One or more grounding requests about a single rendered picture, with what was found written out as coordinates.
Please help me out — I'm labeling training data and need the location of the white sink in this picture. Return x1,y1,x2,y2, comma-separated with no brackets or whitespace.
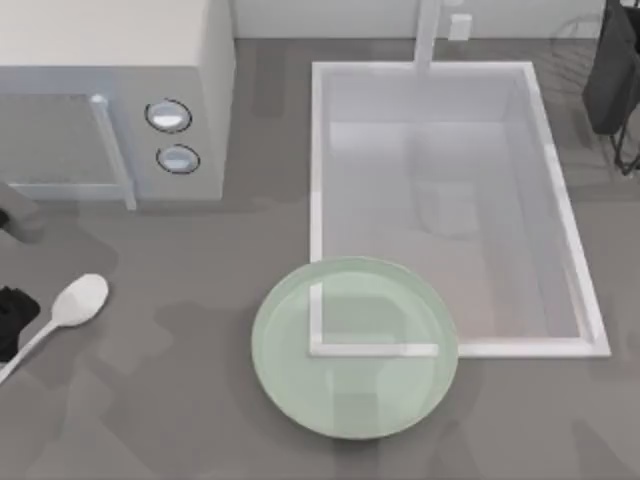
308,60,613,360

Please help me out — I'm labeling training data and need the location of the pale green glass plate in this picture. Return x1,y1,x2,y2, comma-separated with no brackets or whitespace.
250,255,460,442

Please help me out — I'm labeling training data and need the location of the pale microwave oven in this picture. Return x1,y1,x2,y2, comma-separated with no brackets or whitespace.
0,0,237,212

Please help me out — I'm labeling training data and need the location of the small microwave knob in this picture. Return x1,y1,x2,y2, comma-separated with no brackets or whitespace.
155,143,202,176

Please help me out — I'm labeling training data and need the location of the large microwave knob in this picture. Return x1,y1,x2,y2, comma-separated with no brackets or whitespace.
144,97,194,135

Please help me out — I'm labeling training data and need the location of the tall white tap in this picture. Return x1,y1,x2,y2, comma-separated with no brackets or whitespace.
412,0,437,77

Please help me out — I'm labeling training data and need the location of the white spoon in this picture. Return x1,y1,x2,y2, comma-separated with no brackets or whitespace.
0,272,110,387

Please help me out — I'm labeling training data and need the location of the microwave glass door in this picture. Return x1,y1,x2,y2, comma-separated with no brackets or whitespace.
0,93,126,202

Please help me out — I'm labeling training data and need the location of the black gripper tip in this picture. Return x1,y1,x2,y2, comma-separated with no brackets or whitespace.
0,285,42,364

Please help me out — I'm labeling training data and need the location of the pale microwave door handle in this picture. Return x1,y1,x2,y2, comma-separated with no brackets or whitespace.
89,93,138,212

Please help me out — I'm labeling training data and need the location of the small white wall box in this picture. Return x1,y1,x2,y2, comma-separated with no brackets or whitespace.
449,13,473,42

